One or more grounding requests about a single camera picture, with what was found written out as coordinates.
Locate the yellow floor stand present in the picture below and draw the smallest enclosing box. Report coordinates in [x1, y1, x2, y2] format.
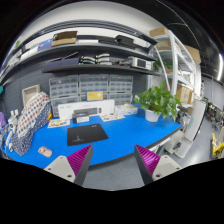
[212, 127, 224, 159]

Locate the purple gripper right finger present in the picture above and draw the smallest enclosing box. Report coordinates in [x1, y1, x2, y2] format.
[134, 145, 182, 185]

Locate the yellow card sign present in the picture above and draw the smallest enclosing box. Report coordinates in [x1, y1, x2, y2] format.
[86, 91, 103, 101]

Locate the long white box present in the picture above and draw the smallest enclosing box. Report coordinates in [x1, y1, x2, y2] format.
[58, 99, 115, 119]

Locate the black mouse pad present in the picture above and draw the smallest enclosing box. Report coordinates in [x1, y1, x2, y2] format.
[67, 124, 108, 146]

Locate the pink computer mouse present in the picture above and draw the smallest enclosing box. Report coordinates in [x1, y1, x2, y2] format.
[38, 146, 52, 157]

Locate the black device on table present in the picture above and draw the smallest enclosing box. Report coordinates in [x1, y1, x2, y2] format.
[72, 107, 102, 123]

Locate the grey instrument on shelf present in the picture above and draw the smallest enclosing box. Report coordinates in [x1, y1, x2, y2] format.
[128, 56, 152, 70]

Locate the white metal shelving rack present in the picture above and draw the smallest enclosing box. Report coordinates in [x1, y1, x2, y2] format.
[149, 27, 201, 106]

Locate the white floor appliance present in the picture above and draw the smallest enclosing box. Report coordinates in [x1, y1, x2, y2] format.
[164, 99, 206, 158]

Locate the green potted plant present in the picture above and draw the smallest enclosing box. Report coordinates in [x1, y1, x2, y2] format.
[134, 80, 181, 122]

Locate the grey drawer organiser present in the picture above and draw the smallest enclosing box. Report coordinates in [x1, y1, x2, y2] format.
[49, 75, 78, 117]
[79, 74, 109, 101]
[108, 75, 133, 105]

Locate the grey drawer organiser middle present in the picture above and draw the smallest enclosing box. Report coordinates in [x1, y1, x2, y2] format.
[79, 74, 109, 101]

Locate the leaflet left on table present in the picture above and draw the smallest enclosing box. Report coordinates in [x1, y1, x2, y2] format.
[48, 119, 70, 128]

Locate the cardboard box top shelf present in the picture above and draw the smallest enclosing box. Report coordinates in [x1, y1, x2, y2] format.
[51, 31, 77, 47]

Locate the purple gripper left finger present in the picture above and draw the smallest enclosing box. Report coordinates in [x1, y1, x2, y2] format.
[45, 145, 93, 186]

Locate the cardboard box on rack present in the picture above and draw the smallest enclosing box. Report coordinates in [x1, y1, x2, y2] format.
[176, 85, 193, 104]

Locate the leaflet right on table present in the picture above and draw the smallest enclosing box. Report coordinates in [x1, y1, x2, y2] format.
[100, 114, 125, 122]

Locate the small white packet box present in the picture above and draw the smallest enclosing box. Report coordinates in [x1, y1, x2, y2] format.
[115, 104, 138, 116]

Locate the white framed box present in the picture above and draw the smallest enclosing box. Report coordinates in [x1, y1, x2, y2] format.
[22, 85, 40, 105]

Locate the leaflet on table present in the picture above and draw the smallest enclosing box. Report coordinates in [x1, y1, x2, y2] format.
[100, 114, 125, 122]
[48, 119, 70, 128]

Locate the grey drawer organiser left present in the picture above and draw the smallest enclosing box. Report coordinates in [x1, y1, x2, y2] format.
[49, 75, 78, 117]

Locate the patterned fabric bag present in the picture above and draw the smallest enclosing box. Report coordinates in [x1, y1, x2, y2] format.
[11, 92, 52, 156]

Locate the grey drawer organiser right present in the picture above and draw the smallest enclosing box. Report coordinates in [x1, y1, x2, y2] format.
[108, 75, 133, 105]

